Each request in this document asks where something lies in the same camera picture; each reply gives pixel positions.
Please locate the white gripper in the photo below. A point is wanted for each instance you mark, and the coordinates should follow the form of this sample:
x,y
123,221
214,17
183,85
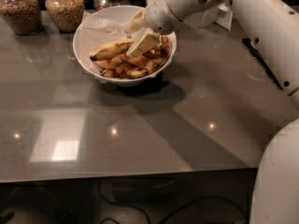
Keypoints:
x,y
158,16

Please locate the yellow banana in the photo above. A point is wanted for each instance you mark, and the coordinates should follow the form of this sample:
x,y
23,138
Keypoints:
x,y
111,49

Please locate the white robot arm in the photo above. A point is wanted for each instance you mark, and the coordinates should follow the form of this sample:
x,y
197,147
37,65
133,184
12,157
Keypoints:
x,y
272,27

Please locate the white bowl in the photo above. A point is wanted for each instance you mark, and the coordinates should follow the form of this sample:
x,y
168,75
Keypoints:
x,y
126,82

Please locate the orange banana in bowl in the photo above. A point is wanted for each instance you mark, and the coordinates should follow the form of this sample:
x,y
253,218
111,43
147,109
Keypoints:
x,y
117,61

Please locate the brown spotted lower banana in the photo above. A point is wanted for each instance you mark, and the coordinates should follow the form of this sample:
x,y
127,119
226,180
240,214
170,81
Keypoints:
x,y
127,70

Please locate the white paper bowl liner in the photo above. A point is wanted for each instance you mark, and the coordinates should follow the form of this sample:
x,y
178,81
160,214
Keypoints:
x,y
99,28

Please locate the white folded card stand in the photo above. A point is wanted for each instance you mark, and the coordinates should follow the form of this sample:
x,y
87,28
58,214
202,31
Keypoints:
x,y
220,14

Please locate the black rubber mat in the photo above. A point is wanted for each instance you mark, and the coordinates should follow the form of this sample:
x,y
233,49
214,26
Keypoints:
x,y
258,57

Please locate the far left grain jar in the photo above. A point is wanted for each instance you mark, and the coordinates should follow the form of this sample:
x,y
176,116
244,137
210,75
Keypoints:
x,y
23,17

